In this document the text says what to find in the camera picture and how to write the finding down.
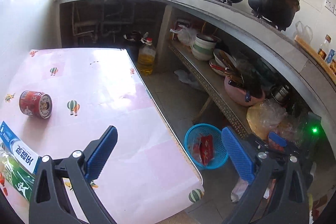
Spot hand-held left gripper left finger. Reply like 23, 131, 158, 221
28, 125, 118, 224

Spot white pink crumpled bag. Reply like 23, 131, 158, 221
230, 178, 250, 203

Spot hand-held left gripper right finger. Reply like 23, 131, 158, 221
221, 126, 310, 224

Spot blue plastic mesh basket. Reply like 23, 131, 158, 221
184, 123, 229, 170

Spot white plastic bag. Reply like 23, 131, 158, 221
177, 25, 197, 46

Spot dark pan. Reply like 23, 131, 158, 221
123, 31, 148, 44

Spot large clear bag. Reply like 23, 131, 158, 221
246, 99, 288, 138

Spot clear red wrapper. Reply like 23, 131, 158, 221
189, 139, 202, 161

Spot wooden cutting board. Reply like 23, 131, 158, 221
294, 35, 336, 78

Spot pink printed tablecloth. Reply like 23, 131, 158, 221
0, 47, 205, 224

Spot small steel pot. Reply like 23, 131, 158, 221
270, 84, 291, 105

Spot pink plastic basin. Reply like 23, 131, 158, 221
224, 74, 265, 106

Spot grey drain pipes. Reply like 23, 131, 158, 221
72, 2, 137, 43

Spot black cooking pot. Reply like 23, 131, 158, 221
248, 0, 300, 29

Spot green labelled plastic bottle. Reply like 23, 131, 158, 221
0, 149, 36, 203

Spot stack of white green bowls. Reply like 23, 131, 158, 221
191, 34, 218, 61

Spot perforated metal shelf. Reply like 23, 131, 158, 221
168, 40, 253, 139

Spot yellow cooking oil bottle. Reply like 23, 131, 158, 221
138, 38, 157, 76

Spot red packet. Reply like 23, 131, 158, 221
199, 135, 215, 166

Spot bundle of wooden utensils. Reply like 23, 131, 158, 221
219, 50, 263, 93

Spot white plates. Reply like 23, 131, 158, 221
209, 49, 237, 76

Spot red tin can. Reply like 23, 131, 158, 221
19, 90, 53, 119

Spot blue white toothpaste box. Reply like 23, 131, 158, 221
0, 120, 42, 174

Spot white wall socket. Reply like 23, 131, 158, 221
324, 0, 336, 14

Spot grey kitchen counter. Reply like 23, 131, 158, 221
54, 0, 336, 119

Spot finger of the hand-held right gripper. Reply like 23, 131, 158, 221
268, 132, 297, 155

